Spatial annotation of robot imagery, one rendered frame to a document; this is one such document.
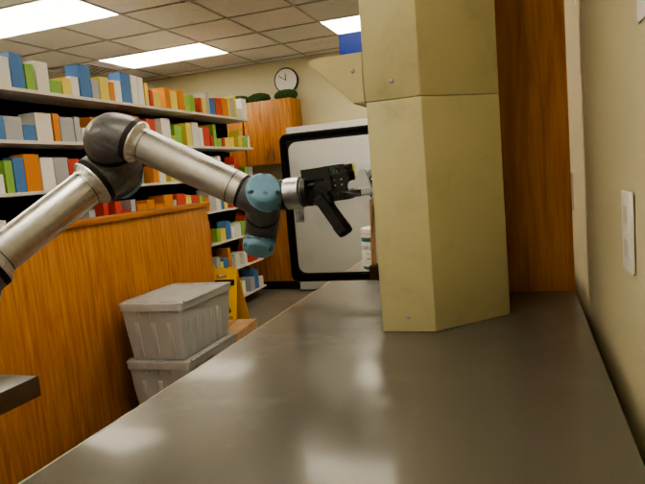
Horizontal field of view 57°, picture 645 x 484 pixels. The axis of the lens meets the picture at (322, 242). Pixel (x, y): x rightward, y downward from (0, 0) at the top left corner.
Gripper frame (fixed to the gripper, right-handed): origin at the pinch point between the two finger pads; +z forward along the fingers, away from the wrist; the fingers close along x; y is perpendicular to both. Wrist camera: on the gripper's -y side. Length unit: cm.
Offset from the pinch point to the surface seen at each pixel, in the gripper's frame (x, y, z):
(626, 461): -64, -32, 36
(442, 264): -11.7, -16.2, 11.8
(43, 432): 84, -96, -201
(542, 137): 23.1, 7.3, 34.1
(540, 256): 23.4, -21.7, 30.9
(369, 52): -14.1, 27.5, 2.6
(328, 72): -14.1, 25.3, -6.1
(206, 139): 364, 62, -244
